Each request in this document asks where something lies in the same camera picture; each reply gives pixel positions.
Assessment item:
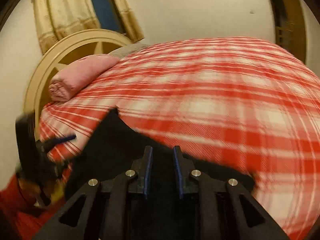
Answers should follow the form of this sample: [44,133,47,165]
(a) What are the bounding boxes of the black pants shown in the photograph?
[63,107,261,201]

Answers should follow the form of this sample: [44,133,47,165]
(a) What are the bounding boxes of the pink folded blanket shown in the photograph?
[48,54,119,102]

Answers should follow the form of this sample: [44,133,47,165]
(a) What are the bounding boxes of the red plaid bed sheet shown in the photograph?
[39,37,319,239]

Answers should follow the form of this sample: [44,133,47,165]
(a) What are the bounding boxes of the cream wooden headboard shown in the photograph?
[23,29,132,139]

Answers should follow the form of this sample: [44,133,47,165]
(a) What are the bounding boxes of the grey striped pillow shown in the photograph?
[108,43,149,59]

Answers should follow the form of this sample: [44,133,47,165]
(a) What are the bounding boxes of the beige curtain left panel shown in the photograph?
[32,0,101,54]

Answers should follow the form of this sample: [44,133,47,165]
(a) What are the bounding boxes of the beige curtain panel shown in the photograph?
[32,0,101,54]
[114,0,144,42]

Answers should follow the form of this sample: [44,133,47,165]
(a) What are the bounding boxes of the window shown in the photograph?
[92,0,125,34]

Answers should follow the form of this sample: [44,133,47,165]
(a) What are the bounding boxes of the beige curtain right panel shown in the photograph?
[114,0,144,42]

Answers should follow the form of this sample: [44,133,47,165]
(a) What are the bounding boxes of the brown wooden door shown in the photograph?
[270,0,306,62]

